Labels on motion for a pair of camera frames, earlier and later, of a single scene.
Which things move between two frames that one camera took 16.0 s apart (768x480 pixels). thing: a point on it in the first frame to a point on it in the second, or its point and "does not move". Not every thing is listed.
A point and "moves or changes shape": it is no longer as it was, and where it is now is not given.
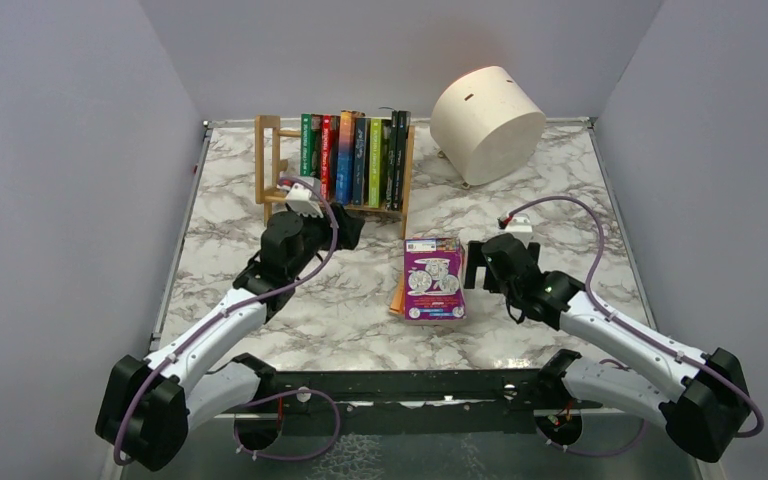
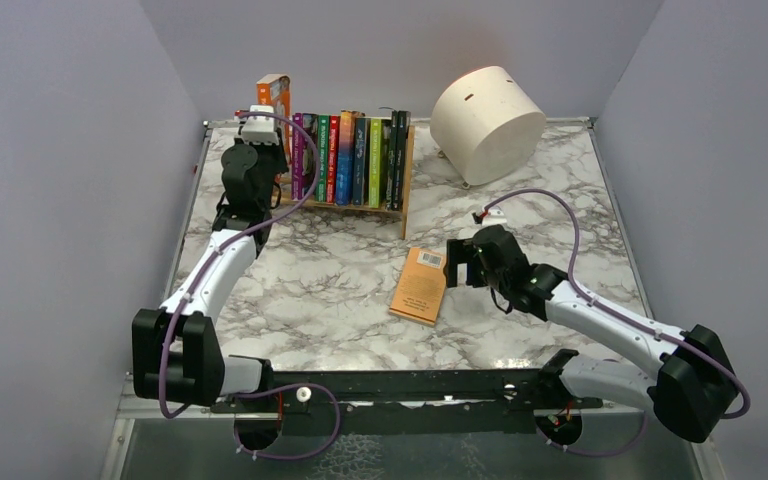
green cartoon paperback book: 311,145 moves or changes shape
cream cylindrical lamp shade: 486,127 does not move
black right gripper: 481,266 does not move
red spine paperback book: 329,157 does not move
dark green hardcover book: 400,153 does not move
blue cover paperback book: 346,157 does not move
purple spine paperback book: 435,290 to 304,160
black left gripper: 346,225 to 259,145
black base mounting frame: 406,402 does not move
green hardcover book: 392,163 does not move
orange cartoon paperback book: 397,305 to 275,90
